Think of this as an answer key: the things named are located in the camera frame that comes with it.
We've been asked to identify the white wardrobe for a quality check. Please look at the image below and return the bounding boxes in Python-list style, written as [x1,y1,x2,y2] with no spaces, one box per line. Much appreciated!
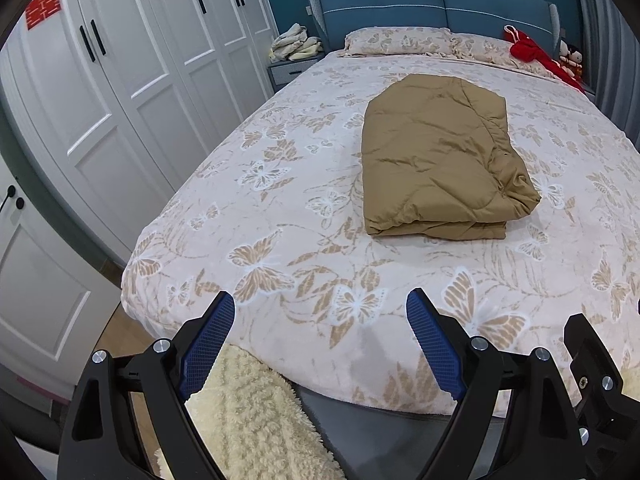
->
[0,0,278,266]

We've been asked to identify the tan quilted jacket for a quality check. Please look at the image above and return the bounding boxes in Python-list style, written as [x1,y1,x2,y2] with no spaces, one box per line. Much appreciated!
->
[361,74,543,241]

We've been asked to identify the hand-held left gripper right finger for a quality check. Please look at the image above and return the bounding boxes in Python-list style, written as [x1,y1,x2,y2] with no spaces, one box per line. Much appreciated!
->
[406,287,588,480]

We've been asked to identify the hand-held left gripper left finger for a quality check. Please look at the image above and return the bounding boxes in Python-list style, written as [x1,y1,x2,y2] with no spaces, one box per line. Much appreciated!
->
[59,290,236,480]

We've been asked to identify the blue upholstered bed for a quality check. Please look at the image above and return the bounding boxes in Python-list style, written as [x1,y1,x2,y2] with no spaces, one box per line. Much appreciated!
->
[120,0,640,418]

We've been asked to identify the grey blue curtain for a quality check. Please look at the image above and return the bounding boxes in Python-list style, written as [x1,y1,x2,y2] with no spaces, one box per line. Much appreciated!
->
[570,0,640,141]

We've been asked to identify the pile of pale clothes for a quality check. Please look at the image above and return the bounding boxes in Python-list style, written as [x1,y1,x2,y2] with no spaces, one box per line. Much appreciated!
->
[270,23,323,63]

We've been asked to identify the red garment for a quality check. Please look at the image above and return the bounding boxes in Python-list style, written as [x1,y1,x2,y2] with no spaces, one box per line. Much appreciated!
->
[504,25,586,92]

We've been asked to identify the plush dolls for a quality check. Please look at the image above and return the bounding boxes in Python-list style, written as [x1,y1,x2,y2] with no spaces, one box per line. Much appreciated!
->
[557,39,586,81]

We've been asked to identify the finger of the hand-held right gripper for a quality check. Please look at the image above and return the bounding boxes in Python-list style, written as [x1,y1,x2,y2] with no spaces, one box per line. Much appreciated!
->
[563,312,640,386]

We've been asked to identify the floral print pillow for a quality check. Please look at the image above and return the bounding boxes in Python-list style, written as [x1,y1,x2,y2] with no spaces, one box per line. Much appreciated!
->
[450,34,531,68]
[344,26,453,58]

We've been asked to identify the red paper decal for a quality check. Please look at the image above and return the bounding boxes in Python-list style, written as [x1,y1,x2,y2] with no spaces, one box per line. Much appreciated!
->
[25,0,63,31]

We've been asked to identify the white cabinet with black knobs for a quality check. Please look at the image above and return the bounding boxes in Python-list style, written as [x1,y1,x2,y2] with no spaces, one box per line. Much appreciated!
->
[0,160,121,401]

